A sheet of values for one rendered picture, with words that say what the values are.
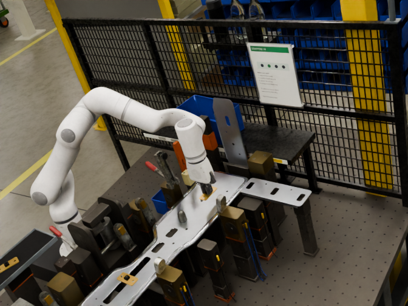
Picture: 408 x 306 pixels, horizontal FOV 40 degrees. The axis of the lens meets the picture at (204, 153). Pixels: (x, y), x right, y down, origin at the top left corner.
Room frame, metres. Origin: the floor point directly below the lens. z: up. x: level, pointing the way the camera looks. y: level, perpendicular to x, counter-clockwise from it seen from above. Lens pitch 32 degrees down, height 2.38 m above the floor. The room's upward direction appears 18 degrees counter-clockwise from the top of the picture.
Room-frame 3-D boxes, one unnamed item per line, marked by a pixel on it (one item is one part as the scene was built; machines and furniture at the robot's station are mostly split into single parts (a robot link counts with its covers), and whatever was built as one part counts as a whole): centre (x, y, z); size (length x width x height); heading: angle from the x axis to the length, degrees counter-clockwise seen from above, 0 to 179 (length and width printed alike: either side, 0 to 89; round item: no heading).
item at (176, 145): (2.05, 0.10, 0.95); 0.03 x 0.01 x 0.50; 133
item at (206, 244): (1.60, 0.08, 0.84); 0.10 x 0.05 x 0.29; 43
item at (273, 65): (2.17, -0.40, 1.30); 0.23 x 0.02 x 0.31; 43
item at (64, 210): (2.13, 0.67, 1.10); 0.19 x 0.12 x 0.24; 157
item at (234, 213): (1.67, -0.04, 0.87); 0.12 x 0.07 x 0.35; 43
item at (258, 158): (1.96, -0.22, 0.88); 0.08 x 0.08 x 0.36; 43
